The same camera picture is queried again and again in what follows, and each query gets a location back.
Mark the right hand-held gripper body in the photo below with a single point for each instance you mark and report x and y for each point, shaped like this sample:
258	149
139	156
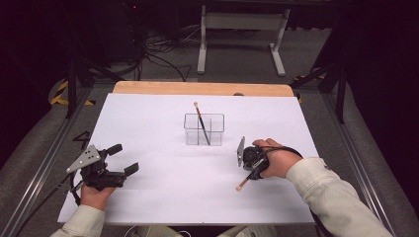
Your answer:
253	159

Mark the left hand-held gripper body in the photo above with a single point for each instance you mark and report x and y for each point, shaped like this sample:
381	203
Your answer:
99	177

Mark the black brush with tan tip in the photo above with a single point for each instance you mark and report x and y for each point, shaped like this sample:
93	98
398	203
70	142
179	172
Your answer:
201	123
242	185

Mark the clear plastic divided container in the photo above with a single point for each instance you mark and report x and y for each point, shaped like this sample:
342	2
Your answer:
217	131

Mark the person's left hand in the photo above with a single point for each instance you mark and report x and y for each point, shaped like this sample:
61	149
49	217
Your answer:
95	197

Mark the person's right hand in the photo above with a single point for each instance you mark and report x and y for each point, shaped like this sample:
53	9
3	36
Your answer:
280	163

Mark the white table sheet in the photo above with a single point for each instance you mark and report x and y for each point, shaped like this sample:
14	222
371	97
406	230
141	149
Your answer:
148	131

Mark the person's right leg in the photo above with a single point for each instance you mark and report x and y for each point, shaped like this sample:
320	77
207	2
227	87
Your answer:
243	232

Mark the person's leg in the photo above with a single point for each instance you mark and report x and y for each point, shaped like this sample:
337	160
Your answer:
243	232
154	232

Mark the person's left leg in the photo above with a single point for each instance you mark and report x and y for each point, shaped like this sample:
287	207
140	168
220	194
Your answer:
154	232

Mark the yellow black hazard tape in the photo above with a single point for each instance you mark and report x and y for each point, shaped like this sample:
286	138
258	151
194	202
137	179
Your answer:
61	98

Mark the black tripod stand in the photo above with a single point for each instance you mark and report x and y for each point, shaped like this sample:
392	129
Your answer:
341	95
71	89

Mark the wooden table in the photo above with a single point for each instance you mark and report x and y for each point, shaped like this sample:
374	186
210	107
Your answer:
197	88

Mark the black equipment case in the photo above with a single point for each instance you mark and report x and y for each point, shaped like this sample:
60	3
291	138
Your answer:
122	33

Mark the white metal stand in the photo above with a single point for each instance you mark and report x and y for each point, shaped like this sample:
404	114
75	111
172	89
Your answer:
243	20

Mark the aluminium rail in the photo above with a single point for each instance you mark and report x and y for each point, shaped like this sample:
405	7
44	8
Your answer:
42	168
355	144

